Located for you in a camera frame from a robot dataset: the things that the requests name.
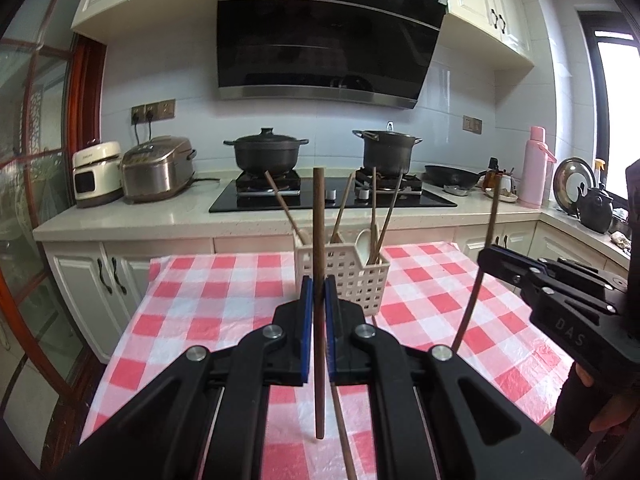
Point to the shallow white dish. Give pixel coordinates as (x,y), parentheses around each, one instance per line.
(505,195)

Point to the white rice cooker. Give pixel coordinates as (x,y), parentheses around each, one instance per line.
(95,175)

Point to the glass pot lid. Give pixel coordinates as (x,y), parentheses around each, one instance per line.
(572,180)

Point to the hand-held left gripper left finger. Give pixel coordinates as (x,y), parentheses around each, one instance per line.
(306,330)

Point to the small steel bowl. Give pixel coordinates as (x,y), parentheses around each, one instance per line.
(456,190)

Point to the silver rice cooker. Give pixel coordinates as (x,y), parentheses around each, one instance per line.
(155,172)

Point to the dark oil bottle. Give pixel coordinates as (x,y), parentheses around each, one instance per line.
(490,175)

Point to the black casserole pot with lid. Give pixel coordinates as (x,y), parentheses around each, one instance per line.
(265,152)

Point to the dark framed window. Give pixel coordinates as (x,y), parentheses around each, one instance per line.
(612,110)

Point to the white plastic utensil basket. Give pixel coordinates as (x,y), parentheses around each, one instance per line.
(350,280)

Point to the black wok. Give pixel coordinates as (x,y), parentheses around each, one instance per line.
(450,175)

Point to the dark stockpot with lid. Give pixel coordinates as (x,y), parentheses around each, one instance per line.
(387,152)

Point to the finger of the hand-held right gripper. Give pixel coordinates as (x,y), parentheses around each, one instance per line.
(510,270)
(590,276)

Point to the brass wall switch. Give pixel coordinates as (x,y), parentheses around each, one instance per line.
(472,124)

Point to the black kettle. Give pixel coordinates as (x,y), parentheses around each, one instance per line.
(595,210)

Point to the white wall cabinet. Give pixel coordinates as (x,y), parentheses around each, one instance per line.
(490,10)
(140,0)

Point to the yellow spray bottle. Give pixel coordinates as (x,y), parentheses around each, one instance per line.
(599,170)

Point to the brown wooden chopstick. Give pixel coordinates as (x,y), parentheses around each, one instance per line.
(318,235)
(492,220)
(285,207)
(342,207)
(373,210)
(345,435)
(390,215)

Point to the red wooden glass door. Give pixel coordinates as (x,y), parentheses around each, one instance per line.
(85,110)

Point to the black glass range hood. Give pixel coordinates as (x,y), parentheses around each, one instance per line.
(325,35)

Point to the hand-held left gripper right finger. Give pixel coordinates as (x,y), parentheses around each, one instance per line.
(331,330)

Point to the black glass gas stove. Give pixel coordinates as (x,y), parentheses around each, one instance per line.
(300,202)

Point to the pink thermos flask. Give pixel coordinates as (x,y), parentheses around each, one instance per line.
(536,175)

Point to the black burner grate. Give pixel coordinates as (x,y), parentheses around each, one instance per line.
(410,182)
(250,182)

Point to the brass wall socket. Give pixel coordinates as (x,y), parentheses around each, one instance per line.
(138,115)
(167,108)
(151,111)

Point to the pink checkered tablecloth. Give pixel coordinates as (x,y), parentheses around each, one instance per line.
(210,310)

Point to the white ceramic spoon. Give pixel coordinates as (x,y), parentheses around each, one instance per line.
(364,245)

